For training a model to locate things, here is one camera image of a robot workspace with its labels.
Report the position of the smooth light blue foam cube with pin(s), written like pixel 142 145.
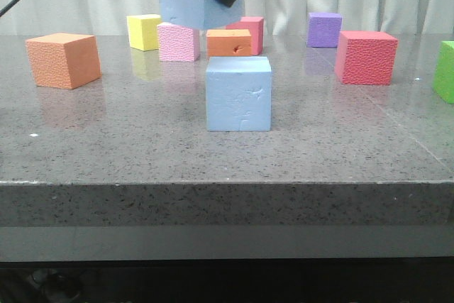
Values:
pixel 200 14

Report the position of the textured light blue foam cube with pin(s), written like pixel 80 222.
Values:
pixel 238 94

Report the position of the small red foam cube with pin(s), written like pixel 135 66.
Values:
pixel 255 24

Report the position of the yellow foam cube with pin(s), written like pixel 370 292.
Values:
pixel 142 31

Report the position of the dented orange foam cube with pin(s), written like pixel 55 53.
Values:
pixel 228 42

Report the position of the pink foam cube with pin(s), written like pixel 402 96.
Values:
pixel 178 43

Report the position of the purple foam cube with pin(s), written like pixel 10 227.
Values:
pixel 324 29

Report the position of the large orange foam cube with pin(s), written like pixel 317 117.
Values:
pixel 64 60

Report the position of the large red foam cube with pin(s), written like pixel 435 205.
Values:
pixel 365 57

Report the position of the green foam cube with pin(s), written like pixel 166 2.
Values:
pixel 443 77

